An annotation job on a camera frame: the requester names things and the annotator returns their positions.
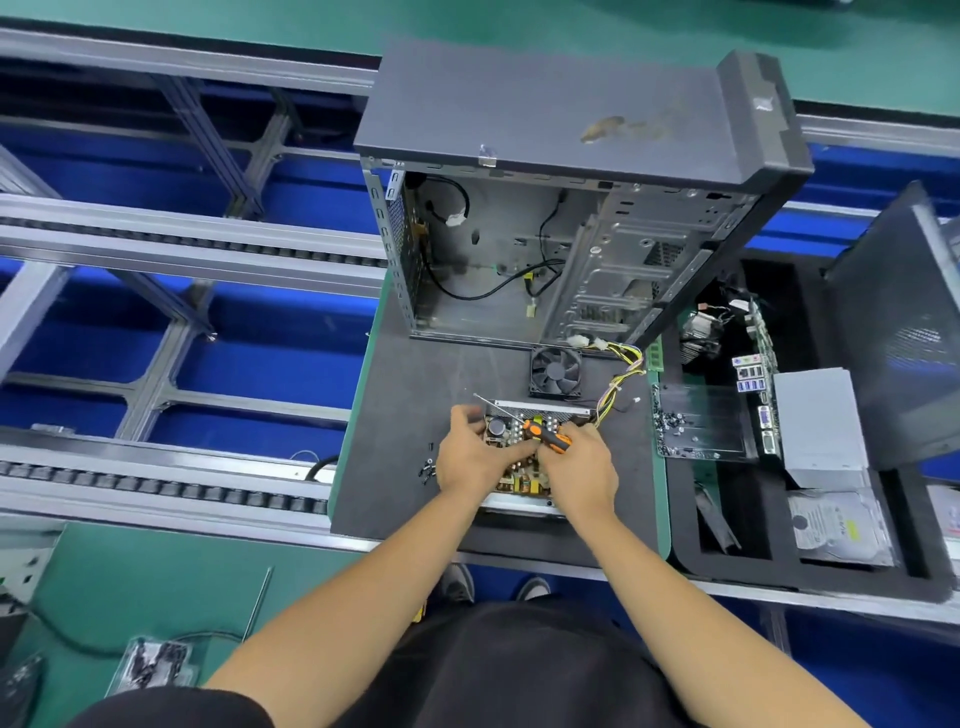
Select processor cooler with fan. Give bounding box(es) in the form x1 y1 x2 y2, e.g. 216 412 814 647
682 297 752 362

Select power supply circuit board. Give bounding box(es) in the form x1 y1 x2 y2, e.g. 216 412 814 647
480 342 647 497

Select silver hard drive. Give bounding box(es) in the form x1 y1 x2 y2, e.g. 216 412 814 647
787 487 899 569

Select clear plastic screw box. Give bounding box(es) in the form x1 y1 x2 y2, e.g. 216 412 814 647
108 634 197 699

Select person's left forearm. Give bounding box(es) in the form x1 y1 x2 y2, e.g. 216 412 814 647
202 487 489 728

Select person's right hand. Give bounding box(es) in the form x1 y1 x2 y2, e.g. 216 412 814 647
532 420 621 519

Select person's black trousers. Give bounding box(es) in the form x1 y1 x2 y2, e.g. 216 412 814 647
330 597 699 728

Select person's right forearm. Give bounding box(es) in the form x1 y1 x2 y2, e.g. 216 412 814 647
570 502 872 728

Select silver optical drive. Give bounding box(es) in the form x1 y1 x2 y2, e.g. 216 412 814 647
772 367 872 489

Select person's left hand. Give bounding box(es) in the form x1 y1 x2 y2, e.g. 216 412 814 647
432 402 539 504

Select black electric screwdriver with cable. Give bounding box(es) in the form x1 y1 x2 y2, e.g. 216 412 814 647
0 565 276 728

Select orange-handled screwdriver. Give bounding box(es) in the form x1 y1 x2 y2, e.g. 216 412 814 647
472 393 575 455

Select black foam tray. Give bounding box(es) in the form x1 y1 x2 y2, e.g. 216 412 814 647
652 247 960 602

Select black cooling fan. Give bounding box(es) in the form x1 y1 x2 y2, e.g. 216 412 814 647
526 343 587 399

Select person's left shoe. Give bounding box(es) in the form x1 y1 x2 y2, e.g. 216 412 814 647
438 562 477 605

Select aluminium conveyor frame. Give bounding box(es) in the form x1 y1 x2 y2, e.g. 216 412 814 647
0 22 960 624

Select person's black shirt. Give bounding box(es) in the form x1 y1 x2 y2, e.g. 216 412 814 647
67 687 279 728

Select dark grey case side panel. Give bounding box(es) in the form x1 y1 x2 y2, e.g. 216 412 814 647
822 180 960 474

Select grey computer tower case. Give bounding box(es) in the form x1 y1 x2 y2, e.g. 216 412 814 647
354 37 815 354

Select dark grey foam mat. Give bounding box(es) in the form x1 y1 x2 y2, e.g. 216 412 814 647
330 270 672 569

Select green motherboard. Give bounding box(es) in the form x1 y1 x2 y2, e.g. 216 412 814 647
648 292 782 462

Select silver power supply unit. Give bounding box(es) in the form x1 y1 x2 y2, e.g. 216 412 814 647
472 394 594 516

